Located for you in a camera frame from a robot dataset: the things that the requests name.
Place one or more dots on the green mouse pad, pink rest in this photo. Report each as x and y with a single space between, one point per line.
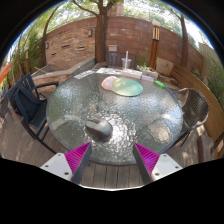
126 87

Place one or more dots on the wooden lamp post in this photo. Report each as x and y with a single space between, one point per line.
154 43

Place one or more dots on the black wall lamp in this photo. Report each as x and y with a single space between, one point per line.
90 32
46 45

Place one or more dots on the curved wooden bench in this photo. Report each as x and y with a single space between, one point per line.
203 95

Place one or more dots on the dark wicker chair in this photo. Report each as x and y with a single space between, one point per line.
193 108

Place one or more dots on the slim leaning tree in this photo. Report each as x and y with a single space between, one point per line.
184 43

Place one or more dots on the black slatted armchair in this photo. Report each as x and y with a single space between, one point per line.
28 105

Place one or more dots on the small white-blue booklet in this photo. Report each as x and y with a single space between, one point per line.
147 78

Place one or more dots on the clear plastic cup with straw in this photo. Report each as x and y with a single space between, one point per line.
126 63

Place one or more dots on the white licence plate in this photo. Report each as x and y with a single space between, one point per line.
85 74

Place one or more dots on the dark wooden slatted chair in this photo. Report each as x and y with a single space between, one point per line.
115 59

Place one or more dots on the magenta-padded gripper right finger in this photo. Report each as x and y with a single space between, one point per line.
148 159

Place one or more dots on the tree with forked trunk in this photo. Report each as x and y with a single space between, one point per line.
101 36

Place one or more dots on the green packet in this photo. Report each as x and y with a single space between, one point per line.
159 84

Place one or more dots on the grey computer mouse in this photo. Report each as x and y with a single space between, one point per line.
99 128

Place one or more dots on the concrete planter with plants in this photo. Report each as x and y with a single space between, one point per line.
148 71

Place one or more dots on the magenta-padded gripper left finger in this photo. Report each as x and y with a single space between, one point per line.
77 158

